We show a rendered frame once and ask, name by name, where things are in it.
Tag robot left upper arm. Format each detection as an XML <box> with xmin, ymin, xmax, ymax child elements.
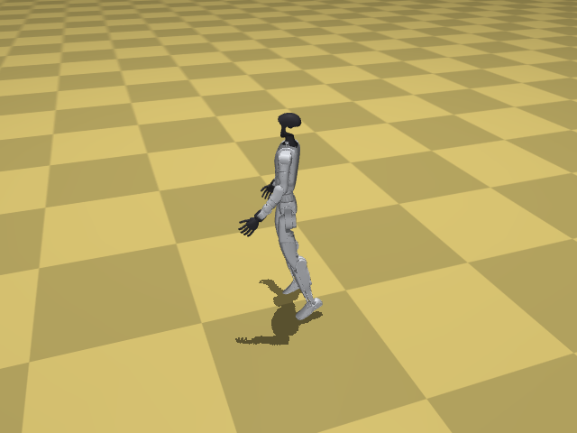
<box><xmin>276</xmin><ymin>150</ymin><xmax>292</xmax><ymax>196</ymax></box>

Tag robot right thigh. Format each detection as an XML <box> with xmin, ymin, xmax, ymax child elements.
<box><xmin>275</xmin><ymin>204</ymin><xmax>298</xmax><ymax>249</ymax></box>

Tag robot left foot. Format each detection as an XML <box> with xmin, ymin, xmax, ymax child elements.
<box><xmin>296</xmin><ymin>298</ymin><xmax>323</xmax><ymax>320</ymax></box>

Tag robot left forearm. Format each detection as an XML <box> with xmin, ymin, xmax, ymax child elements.
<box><xmin>257</xmin><ymin>186</ymin><xmax>284</xmax><ymax>220</ymax></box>

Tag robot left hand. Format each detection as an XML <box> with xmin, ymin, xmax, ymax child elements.
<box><xmin>238</xmin><ymin>209</ymin><xmax>265</xmax><ymax>237</ymax></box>

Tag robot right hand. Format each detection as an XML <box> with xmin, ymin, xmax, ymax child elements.
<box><xmin>261</xmin><ymin>180</ymin><xmax>275</xmax><ymax>200</ymax></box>

